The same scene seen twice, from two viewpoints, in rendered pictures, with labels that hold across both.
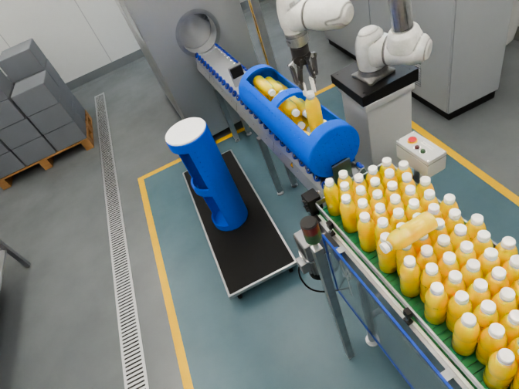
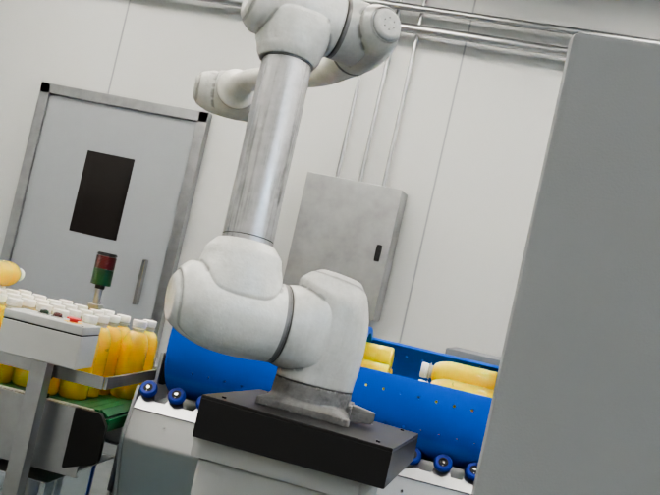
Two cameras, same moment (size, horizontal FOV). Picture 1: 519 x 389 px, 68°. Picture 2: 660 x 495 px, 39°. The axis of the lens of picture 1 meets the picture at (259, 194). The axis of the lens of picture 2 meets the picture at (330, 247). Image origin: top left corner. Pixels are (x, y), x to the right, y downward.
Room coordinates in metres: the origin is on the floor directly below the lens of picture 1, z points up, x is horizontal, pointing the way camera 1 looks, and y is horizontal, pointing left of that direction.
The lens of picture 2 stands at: (2.45, -2.61, 1.33)
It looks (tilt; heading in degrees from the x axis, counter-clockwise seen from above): 2 degrees up; 109
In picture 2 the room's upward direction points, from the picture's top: 13 degrees clockwise
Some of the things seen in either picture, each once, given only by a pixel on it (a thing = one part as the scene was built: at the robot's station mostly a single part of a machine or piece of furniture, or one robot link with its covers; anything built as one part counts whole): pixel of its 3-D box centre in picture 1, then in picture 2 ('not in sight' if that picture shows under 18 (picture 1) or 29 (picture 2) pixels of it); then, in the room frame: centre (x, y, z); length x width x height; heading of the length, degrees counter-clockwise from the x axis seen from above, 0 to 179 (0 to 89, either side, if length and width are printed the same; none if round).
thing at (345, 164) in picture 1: (341, 170); (166, 375); (1.32, -0.41, 0.99); 0.10 x 0.02 x 0.12; 100
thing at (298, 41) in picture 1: (296, 37); not in sight; (1.46, -0.38, 1.64); 0.09 x 0.09 x 0.06
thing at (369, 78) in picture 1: (370, 68); (320, 400); (1.89, -0.88, 1.10); 0.22 x 0.18 x 0.06; 11
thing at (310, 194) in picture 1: (313, 201); not in sight; (1.24, -0.22, 0.95); 0.10 x 0.07 x 0.10; 100
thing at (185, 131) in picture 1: (185, 131); not in sight; (2.16, 0.28, 1.03); 0.28 x 0.28 x 0.01
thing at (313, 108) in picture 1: (313, 113); not in sight; (1.46, -0.38, 1.27); 0.07 x 0.07 x 0.19
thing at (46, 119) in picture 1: (18, 115); not in sight; (4.71, 2.30, 0.59); 1.20 x 0.80 x 1.19; 95
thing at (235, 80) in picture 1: (238, 75); not in sight; (2.63, -0.19, 1.00); 0.10 x 0.04 x 0.15; 100
